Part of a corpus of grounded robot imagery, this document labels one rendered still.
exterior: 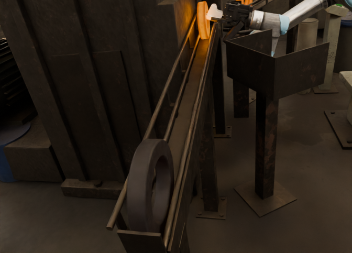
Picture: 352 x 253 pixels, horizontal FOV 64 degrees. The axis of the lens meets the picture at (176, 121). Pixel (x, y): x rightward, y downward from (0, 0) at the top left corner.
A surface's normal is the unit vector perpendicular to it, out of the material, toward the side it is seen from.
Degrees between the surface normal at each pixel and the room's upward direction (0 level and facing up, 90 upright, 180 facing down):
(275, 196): 0
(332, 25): 90
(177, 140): 7
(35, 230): 0
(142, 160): 17
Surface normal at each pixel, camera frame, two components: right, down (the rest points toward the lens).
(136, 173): -0.22, -0.48
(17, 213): -0.13, -0.86
